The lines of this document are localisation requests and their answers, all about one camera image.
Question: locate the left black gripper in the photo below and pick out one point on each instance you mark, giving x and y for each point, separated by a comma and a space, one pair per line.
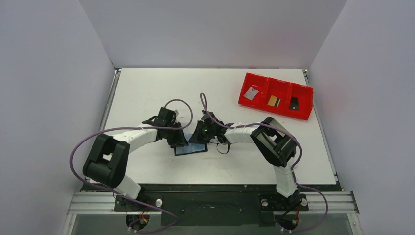
179, 140

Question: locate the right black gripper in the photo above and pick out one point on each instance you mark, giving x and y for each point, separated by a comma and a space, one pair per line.
198, 134

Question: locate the black leather card holder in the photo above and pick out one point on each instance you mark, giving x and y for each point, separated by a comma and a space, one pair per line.
191, 148

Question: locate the silver grey credit card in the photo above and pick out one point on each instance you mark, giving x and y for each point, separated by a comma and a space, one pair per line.
251, 93

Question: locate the black credit card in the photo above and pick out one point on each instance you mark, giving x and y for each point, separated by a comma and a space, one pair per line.
294, 103

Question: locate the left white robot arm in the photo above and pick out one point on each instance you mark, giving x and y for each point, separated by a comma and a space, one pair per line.
108, 157

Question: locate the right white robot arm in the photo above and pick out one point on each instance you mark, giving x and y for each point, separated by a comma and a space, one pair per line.
273, 141

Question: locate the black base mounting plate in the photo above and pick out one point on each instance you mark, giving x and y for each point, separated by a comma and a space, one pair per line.
212, 205

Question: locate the red plastic divided tray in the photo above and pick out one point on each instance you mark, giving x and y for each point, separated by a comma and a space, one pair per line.
268, 86

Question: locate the aluminium rail frame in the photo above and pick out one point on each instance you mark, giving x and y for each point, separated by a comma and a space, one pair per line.
103, 203

